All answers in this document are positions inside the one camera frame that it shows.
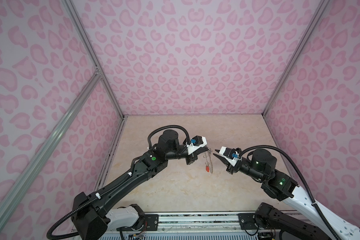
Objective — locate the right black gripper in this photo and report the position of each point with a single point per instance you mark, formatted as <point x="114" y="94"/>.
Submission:
<point x="230" y="167"/>

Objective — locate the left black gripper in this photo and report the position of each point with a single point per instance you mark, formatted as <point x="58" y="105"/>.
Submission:
<point x="193" y="156"/>

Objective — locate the perforated metal ring disc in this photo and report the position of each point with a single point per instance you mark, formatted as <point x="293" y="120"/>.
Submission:
<point x="208" y="160"/>

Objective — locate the key with red tag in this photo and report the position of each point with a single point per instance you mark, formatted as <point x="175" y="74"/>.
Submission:
<point x="207" y="168"/>

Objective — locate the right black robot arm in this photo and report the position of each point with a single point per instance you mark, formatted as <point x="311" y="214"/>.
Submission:
<point x="258" y="163"/>

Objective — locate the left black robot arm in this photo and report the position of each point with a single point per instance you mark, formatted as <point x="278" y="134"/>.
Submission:
<point x="88" y="218"/>

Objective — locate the left diagonal aluminium strut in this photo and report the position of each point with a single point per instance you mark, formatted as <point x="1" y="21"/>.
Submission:
<point x="14" y="197"/>

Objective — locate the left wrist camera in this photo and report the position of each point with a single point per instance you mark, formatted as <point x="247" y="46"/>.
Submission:
<point x="197" y="143"/>

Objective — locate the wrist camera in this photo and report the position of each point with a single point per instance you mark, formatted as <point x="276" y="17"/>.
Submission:
<point x="197" y="143"/>
<point x="230" y="155"/>

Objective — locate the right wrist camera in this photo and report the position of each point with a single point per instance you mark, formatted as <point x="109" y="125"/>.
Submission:
<point x="230" y="155"/>

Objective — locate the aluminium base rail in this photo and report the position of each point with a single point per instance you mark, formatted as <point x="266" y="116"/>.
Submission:
<point x="214" y="226"/>

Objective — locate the right corner aluminium post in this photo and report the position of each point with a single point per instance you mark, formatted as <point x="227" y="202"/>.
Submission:
<point x="314" y="23"/>

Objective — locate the corner aluminium post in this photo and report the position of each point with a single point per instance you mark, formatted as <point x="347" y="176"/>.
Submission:
<point x="314" y="23"/>
<point x="88" y="46"/>

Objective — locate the left corner aluminium post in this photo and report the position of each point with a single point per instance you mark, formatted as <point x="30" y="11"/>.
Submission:
<point x="88" y="46"/>

